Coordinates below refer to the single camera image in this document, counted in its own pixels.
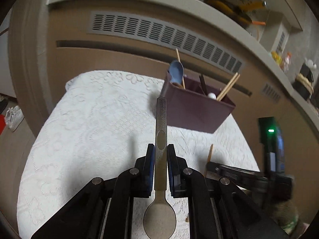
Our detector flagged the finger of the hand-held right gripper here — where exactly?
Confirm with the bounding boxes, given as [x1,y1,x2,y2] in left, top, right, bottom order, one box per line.
[206,161,271,187]

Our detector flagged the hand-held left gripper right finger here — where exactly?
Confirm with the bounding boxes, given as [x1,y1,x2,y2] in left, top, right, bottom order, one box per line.
[167,143,289,239]

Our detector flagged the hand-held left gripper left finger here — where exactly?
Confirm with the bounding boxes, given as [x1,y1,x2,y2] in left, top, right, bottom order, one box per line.
[30,143,155,239]

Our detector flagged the large metal spoon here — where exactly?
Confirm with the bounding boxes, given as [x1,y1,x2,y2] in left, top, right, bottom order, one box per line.
[143,97,177,239]

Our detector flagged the maroon utensil holder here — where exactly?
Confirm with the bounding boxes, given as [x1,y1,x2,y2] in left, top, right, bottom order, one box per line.
[159,71,236,134]

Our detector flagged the wooden chopstick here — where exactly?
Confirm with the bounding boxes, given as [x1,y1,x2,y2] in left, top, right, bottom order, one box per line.
[218,74,241,102]
[216,73,238,101]
[176,48,186,89]

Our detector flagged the blue plastic spoon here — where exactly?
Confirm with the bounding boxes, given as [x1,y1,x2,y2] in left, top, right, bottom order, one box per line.
[169,60,185,84]

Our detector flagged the person's right hand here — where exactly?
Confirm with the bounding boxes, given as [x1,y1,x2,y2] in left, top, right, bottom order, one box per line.
[264,199,307,237]

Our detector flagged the small grey vent grille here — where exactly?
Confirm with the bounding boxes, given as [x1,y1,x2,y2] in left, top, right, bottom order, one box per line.
[260,82,282,104]

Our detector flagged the white lace tablecloth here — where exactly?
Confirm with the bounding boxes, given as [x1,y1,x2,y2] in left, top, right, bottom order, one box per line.
[17,70,261,239]

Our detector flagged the black box with straw band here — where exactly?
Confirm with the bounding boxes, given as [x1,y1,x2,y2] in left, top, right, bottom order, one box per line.
[292,63,315,100]

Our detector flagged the yellow orange toy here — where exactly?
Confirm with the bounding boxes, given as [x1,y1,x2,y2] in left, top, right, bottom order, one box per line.
[271,50,292,71]

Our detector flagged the wooden radiator cabinet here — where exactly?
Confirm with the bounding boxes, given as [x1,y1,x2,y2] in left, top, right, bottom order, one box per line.
[7,0,319,170]

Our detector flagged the long grey vent grille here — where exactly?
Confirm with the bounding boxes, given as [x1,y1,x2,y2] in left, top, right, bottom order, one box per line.
[87,11,246,74]

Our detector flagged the white shoes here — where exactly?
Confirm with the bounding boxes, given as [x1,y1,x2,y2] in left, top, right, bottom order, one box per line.
[4,105,25,130]

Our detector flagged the grey stone ledge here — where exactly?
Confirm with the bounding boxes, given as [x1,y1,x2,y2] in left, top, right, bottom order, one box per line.
[47,0,319,120]

